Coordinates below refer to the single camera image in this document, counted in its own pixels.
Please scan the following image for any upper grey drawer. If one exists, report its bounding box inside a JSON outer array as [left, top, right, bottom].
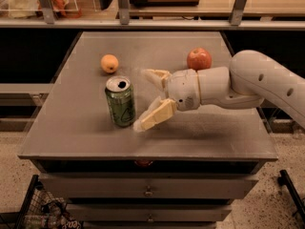
[[40, 174, 257, 199]]

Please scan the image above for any red apple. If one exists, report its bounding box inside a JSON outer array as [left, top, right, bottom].
[[187, 48, 212, 71]]

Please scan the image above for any grey metal shelf rail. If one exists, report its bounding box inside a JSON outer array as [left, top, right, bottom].
[[0, 18, 305, 31]]

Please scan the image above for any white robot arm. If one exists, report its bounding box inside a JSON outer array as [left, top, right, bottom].
[[133, 51, 305, 132]]

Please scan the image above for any grey drawer cabinet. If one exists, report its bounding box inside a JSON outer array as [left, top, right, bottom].
[[19, 31, 277, 229]]

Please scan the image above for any grey drawer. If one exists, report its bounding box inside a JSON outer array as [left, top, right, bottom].
[[68, 204, 232, 222], [40, 174, 257, 199]]

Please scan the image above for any black wire basket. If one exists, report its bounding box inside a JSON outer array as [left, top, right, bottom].
[[13, 175, 83, 229]]

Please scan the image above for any green soda can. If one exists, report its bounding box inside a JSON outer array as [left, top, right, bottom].
[[105, 75, 135, 127]]

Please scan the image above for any lower grey drawer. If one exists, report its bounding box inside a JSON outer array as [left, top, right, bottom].
[[68, 204, 232, 222]]

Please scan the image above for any orange item in box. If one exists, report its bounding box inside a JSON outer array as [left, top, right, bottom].
[[51, 0, 82, 19]]

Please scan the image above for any clear plastic box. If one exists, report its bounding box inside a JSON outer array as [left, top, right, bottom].
[[0, 0, 80, 18]]

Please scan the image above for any orange fruit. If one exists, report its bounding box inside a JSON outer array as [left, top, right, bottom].
[[100, 54, 119, 73]]

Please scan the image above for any black metal frame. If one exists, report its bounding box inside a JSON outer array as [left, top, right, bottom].
[[277, 170, 305, 223]]

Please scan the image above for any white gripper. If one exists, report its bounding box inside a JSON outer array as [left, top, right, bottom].
[[133, 69, 200, 133]]

